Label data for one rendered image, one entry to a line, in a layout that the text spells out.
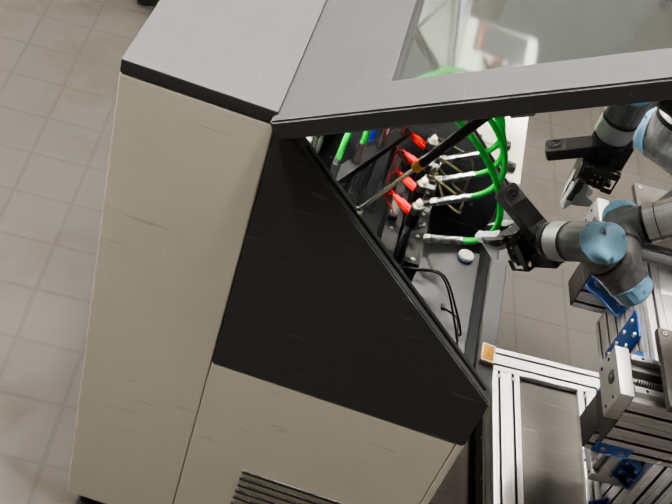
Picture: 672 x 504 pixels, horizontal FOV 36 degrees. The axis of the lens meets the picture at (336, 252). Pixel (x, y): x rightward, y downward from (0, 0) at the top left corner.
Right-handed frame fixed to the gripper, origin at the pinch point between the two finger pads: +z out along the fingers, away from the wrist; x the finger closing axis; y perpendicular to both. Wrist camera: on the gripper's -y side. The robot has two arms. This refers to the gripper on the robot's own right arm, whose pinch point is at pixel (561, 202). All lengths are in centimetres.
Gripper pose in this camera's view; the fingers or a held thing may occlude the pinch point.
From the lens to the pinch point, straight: 228.6
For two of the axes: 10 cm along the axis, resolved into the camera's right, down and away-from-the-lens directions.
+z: -2.4, 6.7, 7.0
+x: 2.1, -6.7, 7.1
